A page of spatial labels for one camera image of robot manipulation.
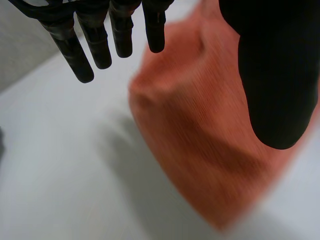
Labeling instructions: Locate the coral towel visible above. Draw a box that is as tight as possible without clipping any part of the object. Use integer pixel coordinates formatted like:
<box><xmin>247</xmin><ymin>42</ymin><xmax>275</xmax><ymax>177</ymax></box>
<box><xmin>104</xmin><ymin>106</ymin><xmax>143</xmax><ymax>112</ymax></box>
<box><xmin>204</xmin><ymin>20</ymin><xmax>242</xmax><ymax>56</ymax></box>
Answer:
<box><xmin>127</xmin><ymin>0</ymin><xmax>314</xmax><ymax>232</ymax></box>

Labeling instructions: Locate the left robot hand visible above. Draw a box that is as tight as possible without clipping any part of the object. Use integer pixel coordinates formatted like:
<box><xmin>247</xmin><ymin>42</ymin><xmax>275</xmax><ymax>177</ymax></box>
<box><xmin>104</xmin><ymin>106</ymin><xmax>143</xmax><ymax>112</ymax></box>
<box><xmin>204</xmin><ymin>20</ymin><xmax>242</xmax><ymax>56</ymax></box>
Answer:
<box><xmin>6</xmin><ymin>0</ymin><xmax>320</xmax><ymax>151</ymax></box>

